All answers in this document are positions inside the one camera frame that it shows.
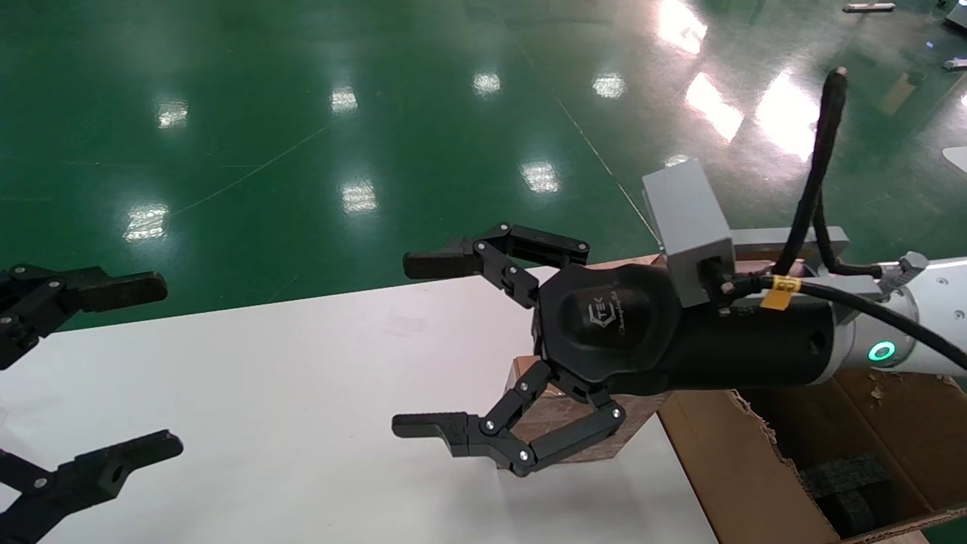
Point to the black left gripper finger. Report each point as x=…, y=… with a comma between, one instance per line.
x=98, y=472
x=106, y=288

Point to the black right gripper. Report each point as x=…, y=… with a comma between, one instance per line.
x=612, y=325

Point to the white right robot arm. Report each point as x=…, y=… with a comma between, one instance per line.
x=937, y=302

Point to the big torn cardboard box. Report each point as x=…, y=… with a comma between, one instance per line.
x=725, y=468

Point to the brown wooden board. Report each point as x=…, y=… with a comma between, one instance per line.
x=627, y=262

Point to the black foam block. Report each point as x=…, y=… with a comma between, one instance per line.
x=846, y=491

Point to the white rounded floor object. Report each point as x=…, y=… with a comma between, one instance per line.
x=958, y=159

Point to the white bar on floor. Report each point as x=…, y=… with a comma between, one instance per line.
x=869, y=7

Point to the small white floor object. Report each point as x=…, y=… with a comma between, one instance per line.
x=956, y=64

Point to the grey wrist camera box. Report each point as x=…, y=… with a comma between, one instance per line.
x=687, y=219

